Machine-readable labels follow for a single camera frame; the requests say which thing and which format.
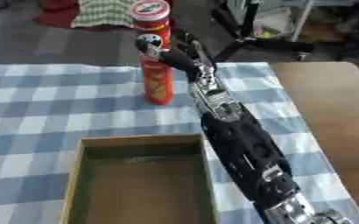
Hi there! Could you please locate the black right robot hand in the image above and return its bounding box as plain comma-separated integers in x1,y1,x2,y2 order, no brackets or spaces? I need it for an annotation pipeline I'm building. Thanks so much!
133,29,220,83

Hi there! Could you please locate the red cylindrical chip can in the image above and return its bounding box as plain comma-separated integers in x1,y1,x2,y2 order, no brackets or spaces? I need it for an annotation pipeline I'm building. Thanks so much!
129,0,177,106

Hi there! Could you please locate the open tan cardboard box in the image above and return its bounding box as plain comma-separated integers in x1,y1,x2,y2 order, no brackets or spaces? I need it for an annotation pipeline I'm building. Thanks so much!
57,133,222,224

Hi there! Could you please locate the black wheeled stand base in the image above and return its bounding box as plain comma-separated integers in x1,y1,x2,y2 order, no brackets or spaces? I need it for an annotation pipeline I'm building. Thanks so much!
207,0,316,63

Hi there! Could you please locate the green and white checked cloth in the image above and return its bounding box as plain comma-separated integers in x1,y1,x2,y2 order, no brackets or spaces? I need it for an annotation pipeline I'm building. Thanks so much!
69,0,138,30

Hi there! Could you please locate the red cloth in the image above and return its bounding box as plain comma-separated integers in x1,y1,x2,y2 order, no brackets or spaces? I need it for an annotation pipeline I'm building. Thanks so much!
31,0,138,32

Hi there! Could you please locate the white shelf frame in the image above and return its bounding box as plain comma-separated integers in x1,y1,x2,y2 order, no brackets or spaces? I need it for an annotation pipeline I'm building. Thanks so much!
227,0,359,43

